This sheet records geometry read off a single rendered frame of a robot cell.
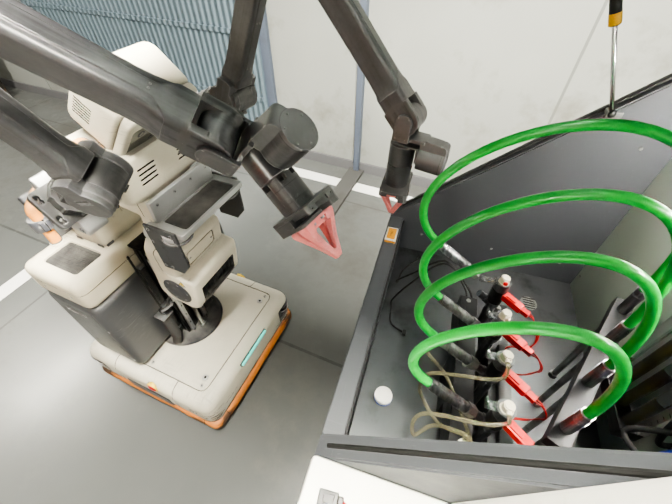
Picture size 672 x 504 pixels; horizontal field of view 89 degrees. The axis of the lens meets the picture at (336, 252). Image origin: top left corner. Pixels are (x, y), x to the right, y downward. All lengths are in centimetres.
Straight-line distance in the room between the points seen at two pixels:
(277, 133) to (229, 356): 122
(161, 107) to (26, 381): 193
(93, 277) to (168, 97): 88
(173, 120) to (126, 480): 156
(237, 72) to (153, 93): 48
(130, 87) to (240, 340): 124
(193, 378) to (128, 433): 45
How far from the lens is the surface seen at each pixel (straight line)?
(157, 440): 183
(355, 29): 77
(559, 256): 45
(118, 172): 76
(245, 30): 91
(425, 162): 78
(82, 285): 128
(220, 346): 159
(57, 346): 232
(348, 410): 70
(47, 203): 88
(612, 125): 55
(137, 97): 49
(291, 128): 45
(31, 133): 70
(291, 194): 50
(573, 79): 246
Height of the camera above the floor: 162
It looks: 47 degrees down
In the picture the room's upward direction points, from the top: straight up
